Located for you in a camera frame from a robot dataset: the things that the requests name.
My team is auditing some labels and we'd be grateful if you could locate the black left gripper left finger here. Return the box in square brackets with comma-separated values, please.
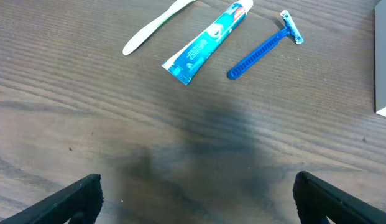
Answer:
[0, 174, 104, 224]

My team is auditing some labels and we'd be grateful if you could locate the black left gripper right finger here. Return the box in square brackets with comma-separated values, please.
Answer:
[293, 171, 386, 224]

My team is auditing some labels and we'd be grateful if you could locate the green white toothbrush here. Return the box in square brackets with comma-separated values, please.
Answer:
[122, 0, 195, 55]

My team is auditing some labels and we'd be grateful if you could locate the blue disposable razor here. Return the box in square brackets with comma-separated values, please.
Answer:
[227, 10, 304, 80]

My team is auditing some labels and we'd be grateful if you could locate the teal toothpaste tube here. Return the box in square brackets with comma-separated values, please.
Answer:
[162, 0, 254, 85]

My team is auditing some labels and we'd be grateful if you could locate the white cardboard box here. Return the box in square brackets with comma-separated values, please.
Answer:
[374, 0, 386, 117]

